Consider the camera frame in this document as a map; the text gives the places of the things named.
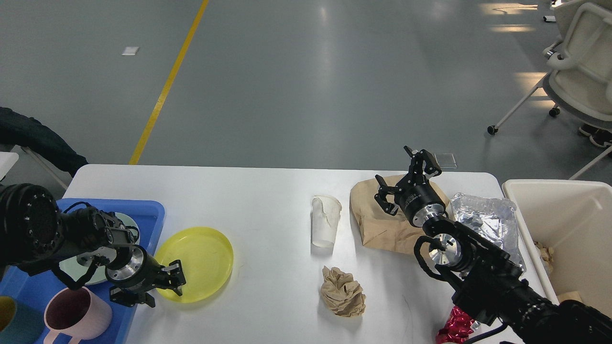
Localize brown paper bag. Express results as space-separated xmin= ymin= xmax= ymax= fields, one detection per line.
xmin=350 ymin=179 xmax=425 ymax=255

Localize white floor marker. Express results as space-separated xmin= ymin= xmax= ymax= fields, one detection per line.
xmin=121 ymin=46 xmax=140 ymax=56

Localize crumpled brown paper ball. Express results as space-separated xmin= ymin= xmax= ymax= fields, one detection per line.
xmin=319 ymin=266 xmax=366 ymax=318

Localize teal cup yellow inside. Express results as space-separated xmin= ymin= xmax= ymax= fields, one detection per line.
xmin=0 ymin=296 xmax=45 ymax=344

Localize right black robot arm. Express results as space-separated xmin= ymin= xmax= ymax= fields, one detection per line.
xmin=374 ymin=146 xmax=612 ymax=344

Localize beige waste bin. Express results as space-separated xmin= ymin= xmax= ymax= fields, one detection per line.
xmin=502 ymin=179 xmax=612 ymax=316

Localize dark clothed person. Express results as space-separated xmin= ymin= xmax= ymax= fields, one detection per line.
xmin=0 ymin=107 xmax=89 ymax=177

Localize pink mug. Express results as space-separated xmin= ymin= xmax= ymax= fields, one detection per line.
xmin=43 ymin=287 xmax=113 ymax=344

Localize clear floor plate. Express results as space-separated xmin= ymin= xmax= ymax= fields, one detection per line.
xmin=434 ymin=153 xmax=458 ymax=169

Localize white paper cup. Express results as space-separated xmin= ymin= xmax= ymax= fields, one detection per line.
xmin=311 ymin=194 xmax=342 ymax=248

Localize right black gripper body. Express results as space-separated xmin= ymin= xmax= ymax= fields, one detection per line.
xmin=395 ymin=184 xmax=446 ymax=228

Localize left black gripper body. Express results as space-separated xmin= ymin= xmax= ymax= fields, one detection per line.
xmin=105 ymin=245 xmax=165 ymax=292

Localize pale green plate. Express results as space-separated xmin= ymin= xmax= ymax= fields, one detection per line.
xmin=58 ymin=213 xmax=140 ymax=286

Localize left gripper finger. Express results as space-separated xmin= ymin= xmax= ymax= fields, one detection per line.
xmin=109 ymin=287 xmax=156 ymax=308
xmin=155 ymin=260 xmax=186 ymax=297

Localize red shiny wrapper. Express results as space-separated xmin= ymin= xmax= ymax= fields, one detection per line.
xmin=435 ymin=305 xmax=481 ymax=344

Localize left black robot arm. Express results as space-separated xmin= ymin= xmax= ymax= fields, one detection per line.
xmin=0 ymin=183 xmax=186 ymax=308

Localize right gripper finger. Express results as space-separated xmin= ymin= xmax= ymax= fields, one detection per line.
xmin=404 ymin=146 xmax=442 ymax=186
xmin=374 ymin=174 xmax=407 ymax=216

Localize yellow plastic plate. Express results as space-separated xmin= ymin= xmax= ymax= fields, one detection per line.
xmin=155 ymin=226 xmax=234 ymax=303

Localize black shoe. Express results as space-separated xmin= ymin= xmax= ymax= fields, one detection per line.
xmin=579 ymin=124 xmax=612 ymax=149

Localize crumpled aluminium foil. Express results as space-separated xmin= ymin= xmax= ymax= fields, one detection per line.
xmin=450 ymin=193 xmax=526 ymax=273

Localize white office chair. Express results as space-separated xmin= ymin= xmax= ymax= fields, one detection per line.
xmin=487 ymin=0 xmax=612 ymax=180

